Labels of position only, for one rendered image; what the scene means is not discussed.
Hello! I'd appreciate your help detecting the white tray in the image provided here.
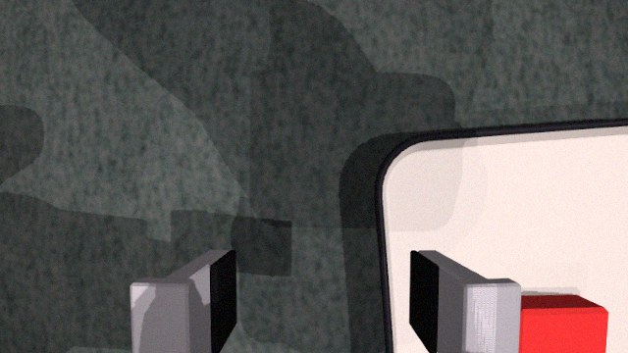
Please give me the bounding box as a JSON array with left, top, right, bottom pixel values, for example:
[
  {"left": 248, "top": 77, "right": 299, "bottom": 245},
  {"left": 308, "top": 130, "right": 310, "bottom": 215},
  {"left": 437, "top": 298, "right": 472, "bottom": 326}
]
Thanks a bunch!
[{"left": 374, "top": 119, "right": 628, "bottom": 353}]

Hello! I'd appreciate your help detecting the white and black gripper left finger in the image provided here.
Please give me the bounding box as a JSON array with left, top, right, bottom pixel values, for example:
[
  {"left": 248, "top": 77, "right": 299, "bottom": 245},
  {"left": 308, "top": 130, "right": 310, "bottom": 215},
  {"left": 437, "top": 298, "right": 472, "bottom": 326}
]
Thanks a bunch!
[{"left": 131, "top": 250, "right": 236, "bottom": 353}]

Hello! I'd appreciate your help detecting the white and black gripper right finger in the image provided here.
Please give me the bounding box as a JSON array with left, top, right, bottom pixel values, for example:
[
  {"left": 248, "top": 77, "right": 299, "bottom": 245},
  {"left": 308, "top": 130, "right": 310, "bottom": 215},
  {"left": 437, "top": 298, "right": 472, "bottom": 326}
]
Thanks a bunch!
[{"left": 409, "top": 250, "right": 521, "bottom": 353}]

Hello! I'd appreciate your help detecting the red block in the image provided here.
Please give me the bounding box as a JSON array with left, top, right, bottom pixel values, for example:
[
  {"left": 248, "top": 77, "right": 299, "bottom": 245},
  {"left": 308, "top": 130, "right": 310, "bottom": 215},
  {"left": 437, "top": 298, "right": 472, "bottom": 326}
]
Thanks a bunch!
[{"left": 519, "top": 295, "right": 608, "bottom": 353}]

